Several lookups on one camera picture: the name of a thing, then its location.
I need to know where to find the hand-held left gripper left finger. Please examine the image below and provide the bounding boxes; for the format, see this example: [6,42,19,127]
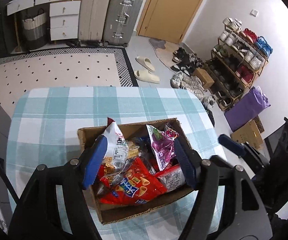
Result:
[9,135,109,240]

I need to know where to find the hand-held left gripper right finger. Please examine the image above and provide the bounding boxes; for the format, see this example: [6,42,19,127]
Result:
[173,137,272,240]

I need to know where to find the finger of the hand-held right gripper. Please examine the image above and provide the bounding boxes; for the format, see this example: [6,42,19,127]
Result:
[218,134,269,178]
[209,155,236,168]

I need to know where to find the red white noodle snack packet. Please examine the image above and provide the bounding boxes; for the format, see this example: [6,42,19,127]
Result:
[99,117,129,180]

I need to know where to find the purple grape candy packet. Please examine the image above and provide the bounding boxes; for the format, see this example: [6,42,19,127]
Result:
[146,122,180,172]

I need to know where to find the red cone snack bag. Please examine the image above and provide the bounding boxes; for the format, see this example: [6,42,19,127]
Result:
[97,157,168,205]

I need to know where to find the brown cardboard box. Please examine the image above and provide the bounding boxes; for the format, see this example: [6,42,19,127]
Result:
[77,118,197,224]

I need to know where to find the large cardboard box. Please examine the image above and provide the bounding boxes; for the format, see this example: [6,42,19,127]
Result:
[230,116,264,150]

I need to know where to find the purple bag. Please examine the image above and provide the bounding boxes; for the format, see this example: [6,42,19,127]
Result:
[224,86,271,132]

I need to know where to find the red high-top sneakers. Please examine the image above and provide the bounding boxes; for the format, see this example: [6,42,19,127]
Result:
[235,64,256,84]

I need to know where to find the small cardboard box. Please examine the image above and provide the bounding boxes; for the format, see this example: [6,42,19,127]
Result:
[193,67,215,89]

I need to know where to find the pile of shoes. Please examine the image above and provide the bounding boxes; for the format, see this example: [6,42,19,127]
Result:
[170,47,218,108]

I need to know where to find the wooden shoe rack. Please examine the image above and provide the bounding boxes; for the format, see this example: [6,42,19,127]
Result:
[205,17,273,112]

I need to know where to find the beige slipper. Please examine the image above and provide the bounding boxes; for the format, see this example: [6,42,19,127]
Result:
[135,56,156,72]
[134,69,161,83]

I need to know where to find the blue sneakers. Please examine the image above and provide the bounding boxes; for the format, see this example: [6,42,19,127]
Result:
[255,36,273,58]

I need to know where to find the grey door mat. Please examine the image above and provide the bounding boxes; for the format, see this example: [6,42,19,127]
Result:
[148,38,182,68]

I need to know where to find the white sneakers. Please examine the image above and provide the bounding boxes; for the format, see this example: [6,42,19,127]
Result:
[223,17,243,30]

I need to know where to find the woven laundry basket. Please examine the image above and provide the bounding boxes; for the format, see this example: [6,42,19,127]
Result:
[22,8,48,51]

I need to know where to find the white drawer desk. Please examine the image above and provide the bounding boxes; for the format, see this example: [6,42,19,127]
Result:
[7,0,82,42]

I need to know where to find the silver suitcase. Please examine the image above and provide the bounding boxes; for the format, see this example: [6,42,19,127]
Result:
[102,0,144,48]

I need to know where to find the wooden door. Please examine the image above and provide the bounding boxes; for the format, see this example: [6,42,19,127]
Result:
[137,0,213,44]

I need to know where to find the beige suitcase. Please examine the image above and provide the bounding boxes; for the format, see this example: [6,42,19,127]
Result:
[77,0,113,46]

